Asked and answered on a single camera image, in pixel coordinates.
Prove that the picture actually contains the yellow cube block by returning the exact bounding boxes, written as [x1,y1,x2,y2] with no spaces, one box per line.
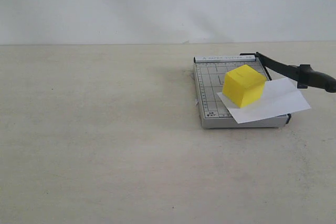
[222,65,267,108]

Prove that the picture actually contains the white paper sheet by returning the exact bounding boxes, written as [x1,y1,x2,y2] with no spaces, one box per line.
[217,78,311,124]

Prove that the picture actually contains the black cutter blade handle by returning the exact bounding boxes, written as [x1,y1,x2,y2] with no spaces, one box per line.
[239,52,335,93]

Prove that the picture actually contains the grey paper cutter base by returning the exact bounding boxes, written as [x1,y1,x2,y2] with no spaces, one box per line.
[194,53,291,129]

